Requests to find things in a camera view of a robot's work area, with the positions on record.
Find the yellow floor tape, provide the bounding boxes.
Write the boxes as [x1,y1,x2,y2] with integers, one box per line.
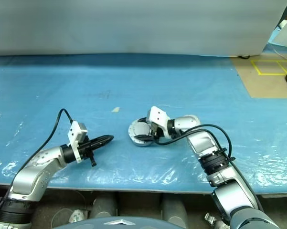
[250,59,287,76]

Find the dark grey rounded cylinder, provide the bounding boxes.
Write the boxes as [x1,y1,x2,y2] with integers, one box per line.
[161,194,189,224]
[92,193,117,219]

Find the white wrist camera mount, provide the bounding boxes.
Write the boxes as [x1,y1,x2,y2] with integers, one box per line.
[67,121,88,163]
[147,106,172,139]

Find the silver metal bracket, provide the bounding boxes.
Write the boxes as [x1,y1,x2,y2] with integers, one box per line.
[204,212,221,226]

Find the large white backdrop board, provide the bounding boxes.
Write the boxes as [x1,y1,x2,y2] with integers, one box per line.
[0,0,287,58]

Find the grey robot torso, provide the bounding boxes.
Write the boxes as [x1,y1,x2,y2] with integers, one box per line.
[85,216,175,229]

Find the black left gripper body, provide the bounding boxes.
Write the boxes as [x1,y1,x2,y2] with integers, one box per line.
[76,135,98,167]

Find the small white object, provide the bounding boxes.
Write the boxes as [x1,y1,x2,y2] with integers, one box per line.
[69,209,86,222]

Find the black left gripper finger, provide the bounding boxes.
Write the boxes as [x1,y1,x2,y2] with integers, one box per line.
[89,135,115,146]
[90,139,113,151]

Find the round grey metal disc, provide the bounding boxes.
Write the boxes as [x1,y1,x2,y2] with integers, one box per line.
[128,117,151,144]

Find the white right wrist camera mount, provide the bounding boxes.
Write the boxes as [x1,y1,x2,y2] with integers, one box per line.
[147,106,172,139]

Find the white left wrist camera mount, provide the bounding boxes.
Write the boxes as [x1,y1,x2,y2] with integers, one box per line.
[67,121,88,163]

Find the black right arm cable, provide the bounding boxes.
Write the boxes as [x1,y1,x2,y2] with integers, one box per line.
[155,123,263,213]

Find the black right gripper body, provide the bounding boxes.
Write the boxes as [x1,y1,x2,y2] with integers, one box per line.
[148,121,163,143]

